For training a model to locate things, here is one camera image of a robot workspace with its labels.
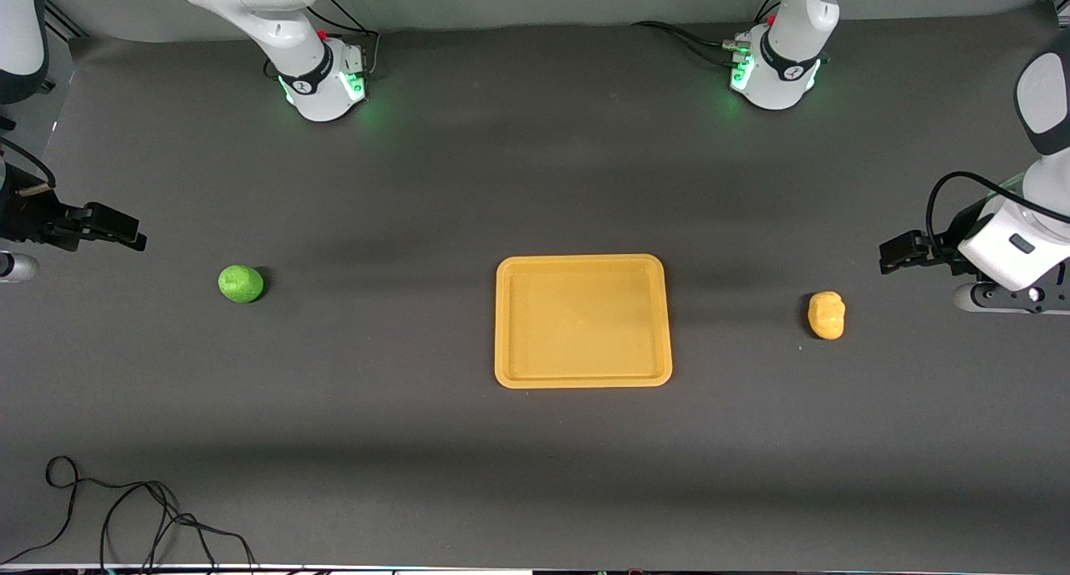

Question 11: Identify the long black left base cable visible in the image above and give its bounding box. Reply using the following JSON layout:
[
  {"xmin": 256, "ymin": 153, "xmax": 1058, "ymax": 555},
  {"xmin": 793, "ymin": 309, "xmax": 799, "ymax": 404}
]
[{"xmin": 631, "ymin": 20, "xmax": 746, "ymax": 66}]

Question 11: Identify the yellow plastic tray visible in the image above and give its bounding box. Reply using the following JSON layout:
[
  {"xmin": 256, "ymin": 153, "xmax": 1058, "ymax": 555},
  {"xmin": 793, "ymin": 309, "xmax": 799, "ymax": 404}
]
[{"xmin": 494, "ymin": 254, "xmax": 674, "ymax": 389}]

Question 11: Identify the thin black loose cable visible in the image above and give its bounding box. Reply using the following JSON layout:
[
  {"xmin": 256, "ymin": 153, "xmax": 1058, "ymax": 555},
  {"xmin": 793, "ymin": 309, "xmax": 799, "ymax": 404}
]
[{"xmin": 0, "ymin": 455, "xmax": 260, "ymax": 572}]

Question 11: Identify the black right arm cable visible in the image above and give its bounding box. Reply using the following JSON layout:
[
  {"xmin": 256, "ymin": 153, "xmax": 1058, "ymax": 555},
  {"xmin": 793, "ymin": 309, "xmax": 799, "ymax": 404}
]
[{"xmin": 0, "ymin": 136, "xmax": 57, "ymax": 193}]

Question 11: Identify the green apple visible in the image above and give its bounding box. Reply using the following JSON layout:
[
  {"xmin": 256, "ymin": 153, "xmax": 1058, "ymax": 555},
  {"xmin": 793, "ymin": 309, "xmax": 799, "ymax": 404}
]
[{"xmin": 218, "ymin": 264, "xmax": 266, "ymax": 304}]

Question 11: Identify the black right base cable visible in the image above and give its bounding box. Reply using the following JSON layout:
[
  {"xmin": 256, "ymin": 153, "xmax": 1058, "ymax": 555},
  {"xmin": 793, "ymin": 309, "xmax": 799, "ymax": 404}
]
[{"xmin": 303, "ymin": 0, "xmax": 382, "ymax": 81}]

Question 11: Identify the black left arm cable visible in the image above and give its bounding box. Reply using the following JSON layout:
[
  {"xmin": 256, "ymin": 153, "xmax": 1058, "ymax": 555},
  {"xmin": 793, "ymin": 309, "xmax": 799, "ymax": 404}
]
[{"xmin": 925, "ymin": 170, "xmax": 1070, "ymax": 260}]

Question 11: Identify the yellow potato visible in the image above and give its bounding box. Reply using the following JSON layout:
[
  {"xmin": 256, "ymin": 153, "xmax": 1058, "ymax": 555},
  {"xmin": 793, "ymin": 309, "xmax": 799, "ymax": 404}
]
[{"xmin": 807, "ymin": 291, "xmax": 847, "ymax": 342}]

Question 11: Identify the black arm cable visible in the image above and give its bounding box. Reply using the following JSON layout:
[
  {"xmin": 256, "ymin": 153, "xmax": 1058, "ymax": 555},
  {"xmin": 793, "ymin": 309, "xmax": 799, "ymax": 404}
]
[
  {"xmin": 0, "ymin": 136, "xmax": 57, "ymax": 193},
  {"xmin": 925, "ymin": 170, "xmax": 1070, "ymax": 260}
]

